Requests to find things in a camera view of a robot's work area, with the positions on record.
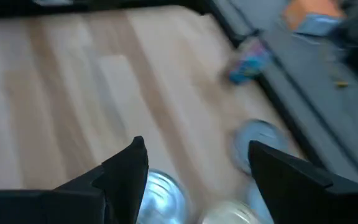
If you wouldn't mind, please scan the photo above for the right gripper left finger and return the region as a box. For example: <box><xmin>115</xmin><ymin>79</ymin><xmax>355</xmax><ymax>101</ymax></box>
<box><xmin>53</xmin><ymin>135</ymin><xmax>150</xmax><ymax>224</ymax></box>

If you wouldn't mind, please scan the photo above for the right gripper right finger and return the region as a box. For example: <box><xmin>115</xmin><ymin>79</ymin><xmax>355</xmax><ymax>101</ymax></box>
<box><xmin>247</xmin><ymin>139</ymin><xmax>358</xmax><ymax>224</ymax></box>

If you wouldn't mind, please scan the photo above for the gold-lid can red-blue label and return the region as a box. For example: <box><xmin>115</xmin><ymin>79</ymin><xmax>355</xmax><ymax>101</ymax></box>
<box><xmin>199</xmin><ymin>200</ymin><xmax>262</xmax><ymax>224</ymax></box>
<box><xmin>228</xmin><ymin>39</ymin><xmax>272</xmax><ymax>85</ymax></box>

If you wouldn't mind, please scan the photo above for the blue fish label can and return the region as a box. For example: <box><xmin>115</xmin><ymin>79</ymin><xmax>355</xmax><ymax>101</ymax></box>
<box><xmin>135</xmin><ymin>169</ymin><xmax>195</xmax><ymax>224</ymax></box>

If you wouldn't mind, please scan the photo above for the orange box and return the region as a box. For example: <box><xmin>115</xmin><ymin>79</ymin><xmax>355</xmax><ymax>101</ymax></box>
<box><xmin>283</xmin><ymin>0</ymin><xmax>346</xmax><ymax>37</ymax></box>

